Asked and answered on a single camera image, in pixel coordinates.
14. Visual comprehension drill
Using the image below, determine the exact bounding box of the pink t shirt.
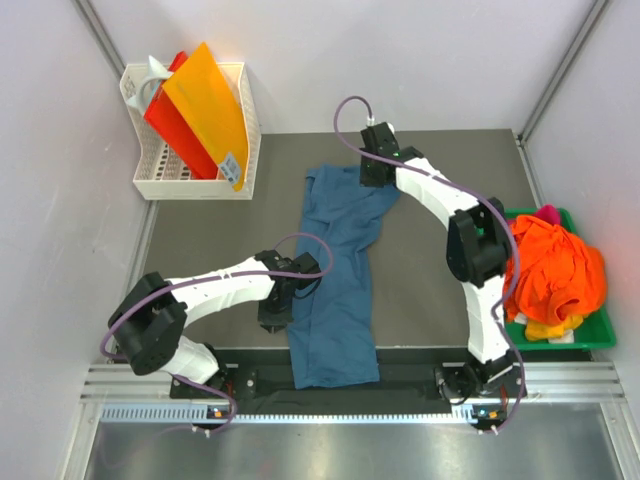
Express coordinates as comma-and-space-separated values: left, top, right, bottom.
534, 204, 562, 226

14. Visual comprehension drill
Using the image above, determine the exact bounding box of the white perforated plastic basket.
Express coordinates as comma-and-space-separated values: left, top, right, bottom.
128, 62, 261, 201

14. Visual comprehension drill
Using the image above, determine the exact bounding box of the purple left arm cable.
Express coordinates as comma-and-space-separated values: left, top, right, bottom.
100, 232, 335, 436

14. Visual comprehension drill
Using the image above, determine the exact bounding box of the grey slotted cable duct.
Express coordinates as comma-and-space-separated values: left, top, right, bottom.
100, 403, 477, 425

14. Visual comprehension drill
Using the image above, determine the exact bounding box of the yellow t shirt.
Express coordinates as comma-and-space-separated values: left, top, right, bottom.
525, 315, 584, 344

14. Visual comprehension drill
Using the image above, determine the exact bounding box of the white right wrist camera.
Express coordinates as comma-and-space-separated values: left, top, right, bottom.
366, 116, 395, 134

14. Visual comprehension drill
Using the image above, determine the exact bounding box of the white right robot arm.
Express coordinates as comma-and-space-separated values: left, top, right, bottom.
360, 119, 515, 396

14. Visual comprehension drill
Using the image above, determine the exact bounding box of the blue t shirt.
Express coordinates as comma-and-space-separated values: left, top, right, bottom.
287, 165, 400, 389

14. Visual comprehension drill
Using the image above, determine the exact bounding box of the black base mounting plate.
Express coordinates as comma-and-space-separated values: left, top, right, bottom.
168, 346, 526, 415

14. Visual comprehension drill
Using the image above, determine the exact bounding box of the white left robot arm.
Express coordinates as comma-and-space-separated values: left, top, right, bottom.
108, 250, 321, 397

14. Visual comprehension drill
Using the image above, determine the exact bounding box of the red plastic board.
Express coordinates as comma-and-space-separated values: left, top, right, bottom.
144, 51, 218, 180

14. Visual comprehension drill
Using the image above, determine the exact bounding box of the orange t shirt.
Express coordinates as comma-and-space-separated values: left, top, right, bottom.
504, 215, 607, 326

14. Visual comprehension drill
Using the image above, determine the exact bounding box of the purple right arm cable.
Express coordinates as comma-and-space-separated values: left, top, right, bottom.
333, 95, 527, 436

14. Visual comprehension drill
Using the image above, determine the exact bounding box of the light blue plastic ring tool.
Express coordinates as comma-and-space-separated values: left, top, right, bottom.
126, 55, 173, 115

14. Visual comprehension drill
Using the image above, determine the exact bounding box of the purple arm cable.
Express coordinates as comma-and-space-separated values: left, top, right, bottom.
333, 95, 527, 436
100, 232, 335, 436

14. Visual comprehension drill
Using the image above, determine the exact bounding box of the orange plastic board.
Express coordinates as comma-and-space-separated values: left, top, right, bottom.
162, 43, 249, 192

